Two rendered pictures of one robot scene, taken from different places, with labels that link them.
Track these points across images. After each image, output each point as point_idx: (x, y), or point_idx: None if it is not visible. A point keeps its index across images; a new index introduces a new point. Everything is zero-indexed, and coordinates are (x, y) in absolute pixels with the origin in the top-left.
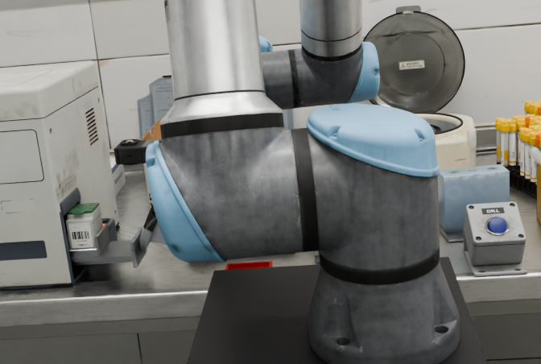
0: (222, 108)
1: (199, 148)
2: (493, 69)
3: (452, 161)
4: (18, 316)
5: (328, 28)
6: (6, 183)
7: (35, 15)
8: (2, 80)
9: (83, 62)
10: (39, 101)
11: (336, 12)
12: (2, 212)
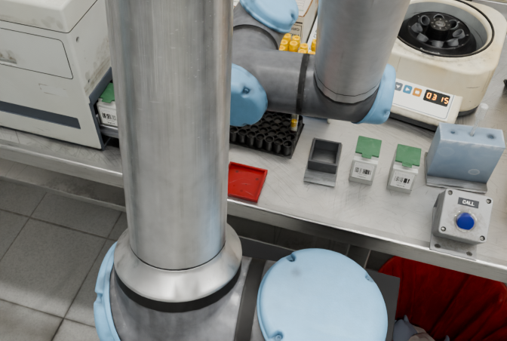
0: (165, 292)
1: (139, 314)
2: None
3: (465, 87)
4: (58, 167)
5: (339, 87)
6: (41, 72)
7: None
8: None
9: None
10: (63, 18)
11: (351, 81)
12: (41, 90)
